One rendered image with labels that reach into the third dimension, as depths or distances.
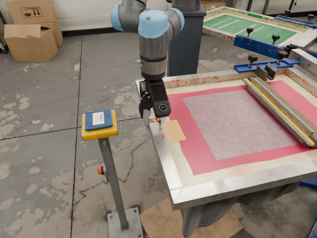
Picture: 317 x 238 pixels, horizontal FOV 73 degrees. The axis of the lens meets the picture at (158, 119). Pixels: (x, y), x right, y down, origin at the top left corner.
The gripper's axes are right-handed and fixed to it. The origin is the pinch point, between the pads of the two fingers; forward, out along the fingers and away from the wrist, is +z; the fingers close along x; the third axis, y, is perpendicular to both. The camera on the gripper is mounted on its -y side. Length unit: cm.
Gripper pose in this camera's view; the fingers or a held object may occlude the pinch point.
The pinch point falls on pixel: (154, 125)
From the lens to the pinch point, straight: 74.4
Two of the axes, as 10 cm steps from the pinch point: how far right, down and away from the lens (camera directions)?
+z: -0.2, 7.5, 6.6
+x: -9.7, 1.4, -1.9
